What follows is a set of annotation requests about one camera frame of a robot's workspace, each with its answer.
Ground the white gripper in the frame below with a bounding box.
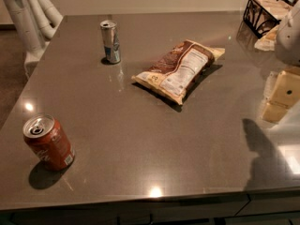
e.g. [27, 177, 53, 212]
[261, 0, 300, 124]

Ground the red coke can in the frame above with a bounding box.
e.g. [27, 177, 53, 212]
[22, 113, 75, 171]

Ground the brown chip bag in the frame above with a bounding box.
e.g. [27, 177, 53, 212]
[132, 39, 225, 105]

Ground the silver blue slim can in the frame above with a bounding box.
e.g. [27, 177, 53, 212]
[100, 20, 121, 64]

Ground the black wire basket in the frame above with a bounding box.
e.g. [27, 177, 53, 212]
[243, 0, 293, 38]

